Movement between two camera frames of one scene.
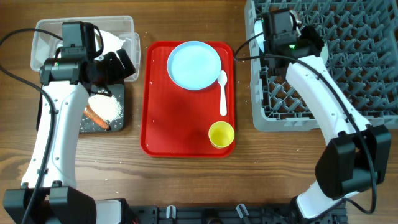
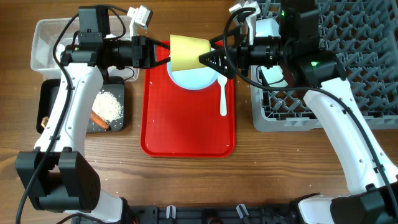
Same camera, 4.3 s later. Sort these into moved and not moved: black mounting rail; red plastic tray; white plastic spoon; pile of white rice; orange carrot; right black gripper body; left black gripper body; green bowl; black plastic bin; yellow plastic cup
Moved: yellow plastic cup; left black gripper body; green bowl; right black gripper body
Not moved: orange carrot; white plastic spoon; red plastic tray; black mounting rail; black plastic bin; pile of white rice
